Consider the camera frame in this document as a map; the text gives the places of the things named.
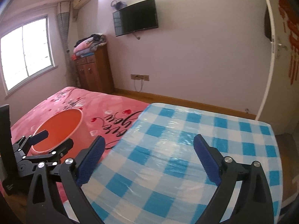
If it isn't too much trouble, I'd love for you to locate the orange plastic trash bucket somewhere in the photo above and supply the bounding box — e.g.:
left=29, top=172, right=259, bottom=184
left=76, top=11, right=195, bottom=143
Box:
left=29, top=109, right=95, bottom=160

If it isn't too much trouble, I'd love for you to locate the pink printed bed blanket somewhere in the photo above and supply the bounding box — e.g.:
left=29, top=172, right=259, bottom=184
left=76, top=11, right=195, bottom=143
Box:
left=0, top=86, right=150, bottom=224

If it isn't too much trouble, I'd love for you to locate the blue white checkered tablecloth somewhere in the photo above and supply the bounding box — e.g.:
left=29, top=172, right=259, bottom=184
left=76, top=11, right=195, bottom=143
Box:
left=82, top=103, right=283, bottom=223

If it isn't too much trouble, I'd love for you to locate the bright window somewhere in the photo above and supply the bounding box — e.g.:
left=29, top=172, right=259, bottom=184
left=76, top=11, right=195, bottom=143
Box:
left=1, top=16, right=54, bottom=92

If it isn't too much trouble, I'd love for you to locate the brown wooden cabinet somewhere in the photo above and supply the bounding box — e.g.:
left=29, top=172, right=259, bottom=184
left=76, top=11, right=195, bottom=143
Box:
left=74, top=45, right=115, bottom=94

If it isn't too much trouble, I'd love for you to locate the white room door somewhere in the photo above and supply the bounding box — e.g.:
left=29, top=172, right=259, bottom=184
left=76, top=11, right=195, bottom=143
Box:
left=256, top=0, right=298, bottom=135

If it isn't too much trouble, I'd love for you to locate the folded clothes pile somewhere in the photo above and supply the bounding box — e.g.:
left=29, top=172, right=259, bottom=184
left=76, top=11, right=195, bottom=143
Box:
left=71, top=33, right=107, bottom=61

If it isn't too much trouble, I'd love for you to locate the grey checked curtain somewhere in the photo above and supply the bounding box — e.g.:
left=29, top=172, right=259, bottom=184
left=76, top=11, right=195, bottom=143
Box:
left=56, top=1, right=77, bottom=86

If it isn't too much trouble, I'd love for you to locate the red door decoration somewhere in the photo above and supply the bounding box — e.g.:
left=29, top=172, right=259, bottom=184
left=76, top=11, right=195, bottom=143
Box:
left=278, top=0, right=299, bottom=85

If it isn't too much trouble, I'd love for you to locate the wall power socket strip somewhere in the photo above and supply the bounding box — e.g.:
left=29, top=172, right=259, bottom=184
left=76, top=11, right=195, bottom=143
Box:
left=131, top=74, right=150, bottom=81

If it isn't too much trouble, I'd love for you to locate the black wall television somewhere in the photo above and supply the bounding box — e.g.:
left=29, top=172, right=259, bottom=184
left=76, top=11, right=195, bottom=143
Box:
left=112, top=0, right=159, bottom=37

